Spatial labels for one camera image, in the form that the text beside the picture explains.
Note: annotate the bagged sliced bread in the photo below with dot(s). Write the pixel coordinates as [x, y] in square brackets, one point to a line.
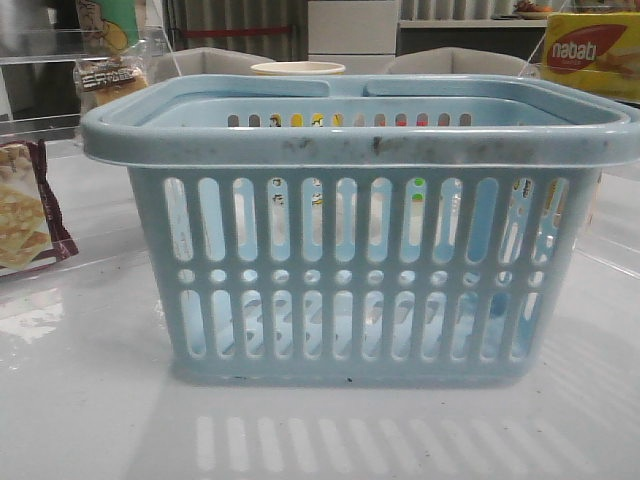
[99, 82]

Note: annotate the light blue plastic basket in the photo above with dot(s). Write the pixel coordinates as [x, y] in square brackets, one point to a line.
[379, 229]

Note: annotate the white cabinet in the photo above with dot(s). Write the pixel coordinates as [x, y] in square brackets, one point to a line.
[361, 35]

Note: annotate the grey armchair left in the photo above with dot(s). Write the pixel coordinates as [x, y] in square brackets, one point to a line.
[203, 60]

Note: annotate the grey armchair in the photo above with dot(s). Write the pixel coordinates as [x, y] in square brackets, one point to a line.
[455, 60]
[203, 60]

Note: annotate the grey armchair right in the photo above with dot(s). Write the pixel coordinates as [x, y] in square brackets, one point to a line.
[455, 60]

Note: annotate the brown cracker snack packet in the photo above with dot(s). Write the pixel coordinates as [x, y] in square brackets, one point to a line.
[33, 235]

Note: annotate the green yellow cartoon package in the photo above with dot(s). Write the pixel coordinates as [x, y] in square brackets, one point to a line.
[107, 26]

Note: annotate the clear acrylic shelf left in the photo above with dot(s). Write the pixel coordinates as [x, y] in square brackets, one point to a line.
[37, 81]

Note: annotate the yellow nabati wafer box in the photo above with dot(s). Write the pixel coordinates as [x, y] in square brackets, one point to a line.
[594, 52]

